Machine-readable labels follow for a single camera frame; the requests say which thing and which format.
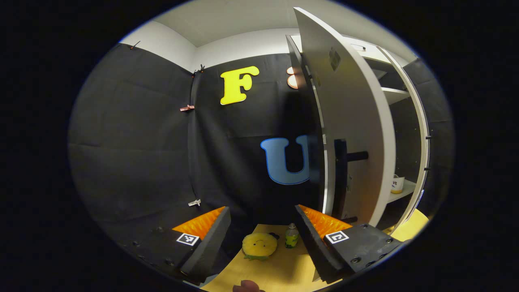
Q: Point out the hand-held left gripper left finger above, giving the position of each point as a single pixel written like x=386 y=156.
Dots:
x=211 y=247

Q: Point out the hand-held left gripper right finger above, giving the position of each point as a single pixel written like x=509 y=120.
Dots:
x=312 y=243

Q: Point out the white canvas shoe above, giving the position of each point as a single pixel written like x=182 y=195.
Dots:
x=397 y=184

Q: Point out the white shoe cabinet door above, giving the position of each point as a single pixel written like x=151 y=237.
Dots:
x=423 y=154
x=357 y=105

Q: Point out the white shoe cabinet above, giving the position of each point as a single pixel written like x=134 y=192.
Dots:
x=395 y=94

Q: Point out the white cabinet drawer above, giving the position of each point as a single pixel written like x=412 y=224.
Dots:
x=373 y=50

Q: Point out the small green bottle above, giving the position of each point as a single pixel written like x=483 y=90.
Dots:
x=291 y=237

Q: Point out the silver cloth clip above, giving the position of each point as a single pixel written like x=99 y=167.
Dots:
x=194 y=202

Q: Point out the yellow pineapple plush toy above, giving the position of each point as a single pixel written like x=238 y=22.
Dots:
x=259 y=245

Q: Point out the black backdrop cloth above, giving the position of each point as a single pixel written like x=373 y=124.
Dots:
x=134 y=142

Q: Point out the pink cloth clip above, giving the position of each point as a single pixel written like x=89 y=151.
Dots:
x=187 y=108

